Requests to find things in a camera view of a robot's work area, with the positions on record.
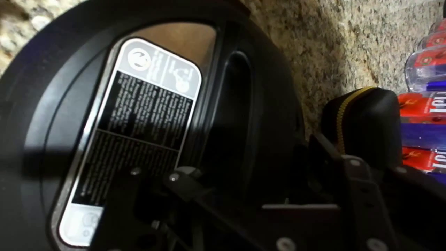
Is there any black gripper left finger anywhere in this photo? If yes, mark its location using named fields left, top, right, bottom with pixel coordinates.
left=88, top=167, right=261, bottom=251

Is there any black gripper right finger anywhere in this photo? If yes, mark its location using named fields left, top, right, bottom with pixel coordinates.
left=310, top=134, right=446, bottom=251

